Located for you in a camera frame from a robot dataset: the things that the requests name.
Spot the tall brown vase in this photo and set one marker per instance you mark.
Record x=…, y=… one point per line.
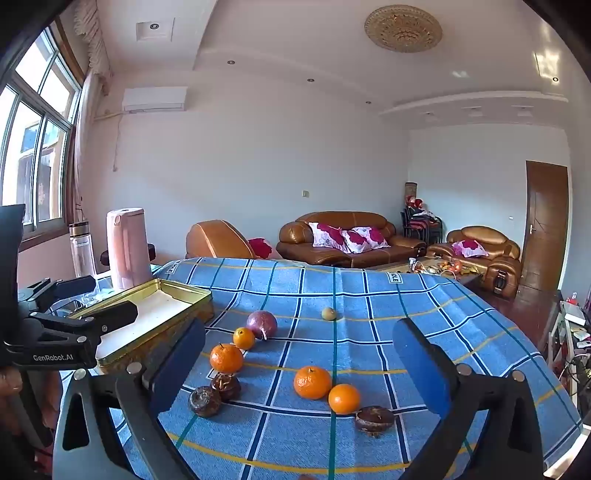
x=411, y=187

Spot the small smooth orange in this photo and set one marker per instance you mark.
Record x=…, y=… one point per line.
x=244, y=338

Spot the pink curtain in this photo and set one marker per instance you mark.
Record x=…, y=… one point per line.
x=87, y=115

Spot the round ornate ceiling lamp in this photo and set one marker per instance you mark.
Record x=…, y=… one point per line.
x=402, y=27

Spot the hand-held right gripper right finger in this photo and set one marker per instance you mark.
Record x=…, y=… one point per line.
x=422, y=374

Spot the small yellowish potato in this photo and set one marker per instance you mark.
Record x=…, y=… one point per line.
x=328, y=314

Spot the gold tin box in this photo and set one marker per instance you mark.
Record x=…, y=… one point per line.
x=152, y=314

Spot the wide brown leather armchair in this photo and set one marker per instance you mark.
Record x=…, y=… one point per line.
x=503, y=263

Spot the white air conditioner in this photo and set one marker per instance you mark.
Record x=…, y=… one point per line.
x=154, y=99

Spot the stemmed mandarin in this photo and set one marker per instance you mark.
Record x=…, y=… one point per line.
x=226, y=357
x=312, y=382

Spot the person's left hand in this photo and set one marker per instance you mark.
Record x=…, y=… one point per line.
x=7, y=384

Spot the cluttered side shelf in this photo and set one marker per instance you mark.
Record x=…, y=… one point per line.
x=575, y=323

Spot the brown wooden door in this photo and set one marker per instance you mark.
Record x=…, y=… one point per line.
x=545, y=221

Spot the brown leather three-seat sofa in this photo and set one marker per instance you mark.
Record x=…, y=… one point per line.
x=295, y=240

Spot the blue plaid tablecloth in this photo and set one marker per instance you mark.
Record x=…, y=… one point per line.
x=369, y=295

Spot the cluttered coffee table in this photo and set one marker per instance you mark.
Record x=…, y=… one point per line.
x=438, y=267

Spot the pink electric kettle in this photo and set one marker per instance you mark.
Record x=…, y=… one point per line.
x=127, y=249

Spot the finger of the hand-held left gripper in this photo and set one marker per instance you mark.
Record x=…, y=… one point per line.
x=111, y=316
x=69, y=286

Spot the glass bottle with metal lid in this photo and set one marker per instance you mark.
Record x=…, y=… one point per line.
x=82, y=249

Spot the rounded brown leather armchair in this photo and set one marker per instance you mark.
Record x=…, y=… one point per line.
x=217, y=240

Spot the window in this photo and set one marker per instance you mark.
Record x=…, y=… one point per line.
x=32, y=138

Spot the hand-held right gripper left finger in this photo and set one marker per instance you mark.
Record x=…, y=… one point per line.
x=180, y=369

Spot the red plush decoration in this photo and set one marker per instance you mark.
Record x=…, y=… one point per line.
x=415, y=201

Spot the floral pillow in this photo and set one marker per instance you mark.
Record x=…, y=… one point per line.
x=323, y=235
x=261, y=247
x=468, y=249
x=376, y=235
x=358, y=243

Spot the purple radish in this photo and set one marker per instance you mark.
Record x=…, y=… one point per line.
x=262, y=324

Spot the stacked dark chairs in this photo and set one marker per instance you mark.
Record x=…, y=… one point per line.
x=420, y=226

